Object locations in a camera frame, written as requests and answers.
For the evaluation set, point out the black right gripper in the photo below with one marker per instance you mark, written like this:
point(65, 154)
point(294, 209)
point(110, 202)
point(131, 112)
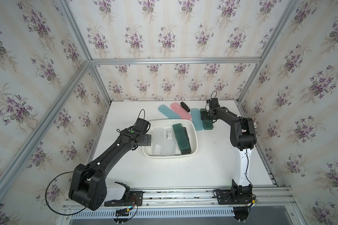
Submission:
point(203, 116)

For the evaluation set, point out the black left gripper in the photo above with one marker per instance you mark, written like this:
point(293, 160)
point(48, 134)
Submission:
point(147, 139)

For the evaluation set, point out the ribbed clear pencil case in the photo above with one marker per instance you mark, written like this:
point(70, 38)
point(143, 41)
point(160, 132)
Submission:
point(158, 142)

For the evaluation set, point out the frosted white pencil case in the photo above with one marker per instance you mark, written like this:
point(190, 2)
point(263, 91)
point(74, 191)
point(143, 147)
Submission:
point(169, 142)

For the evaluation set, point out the white plastic storage box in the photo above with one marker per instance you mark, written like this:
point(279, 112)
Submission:
point(147, 150)

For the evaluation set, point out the dark green pencil case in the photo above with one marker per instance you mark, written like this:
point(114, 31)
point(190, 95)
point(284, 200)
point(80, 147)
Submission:
point(180, 136)
point(207, 125)

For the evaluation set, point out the black pencil case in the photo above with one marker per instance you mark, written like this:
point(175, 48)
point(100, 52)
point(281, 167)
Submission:
point(188, 149)

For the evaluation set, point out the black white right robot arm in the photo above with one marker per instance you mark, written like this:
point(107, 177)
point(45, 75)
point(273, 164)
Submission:
point(242, 137)

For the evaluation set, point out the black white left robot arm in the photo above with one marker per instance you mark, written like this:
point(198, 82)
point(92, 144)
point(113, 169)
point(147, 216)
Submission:
point(88, 185)

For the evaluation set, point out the teal pencil case right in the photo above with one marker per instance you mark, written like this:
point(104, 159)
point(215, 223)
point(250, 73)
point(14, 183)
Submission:
point(196, 119)

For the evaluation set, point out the teal pencil case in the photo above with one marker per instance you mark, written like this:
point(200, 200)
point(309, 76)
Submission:
point(168, 112)
point(196, 119)

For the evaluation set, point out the pink pencil case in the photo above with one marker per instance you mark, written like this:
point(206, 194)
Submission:
point(177, 108)

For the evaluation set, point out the teal pencil case left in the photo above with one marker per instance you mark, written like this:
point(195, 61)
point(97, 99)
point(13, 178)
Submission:
point(168, 112)

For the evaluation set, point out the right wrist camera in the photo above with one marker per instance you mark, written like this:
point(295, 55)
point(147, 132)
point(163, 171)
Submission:
point(213, 103)

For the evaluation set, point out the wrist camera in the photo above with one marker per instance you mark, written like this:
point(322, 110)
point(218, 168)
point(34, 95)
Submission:
point(213, 103)
point(141, 125)

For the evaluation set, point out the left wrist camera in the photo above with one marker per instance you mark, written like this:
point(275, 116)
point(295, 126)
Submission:
point(141, 125)

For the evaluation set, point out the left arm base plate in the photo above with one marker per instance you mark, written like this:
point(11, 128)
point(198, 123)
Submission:
point(129, 199)

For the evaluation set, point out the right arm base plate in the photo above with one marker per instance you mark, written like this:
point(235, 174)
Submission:
point(234, 196)

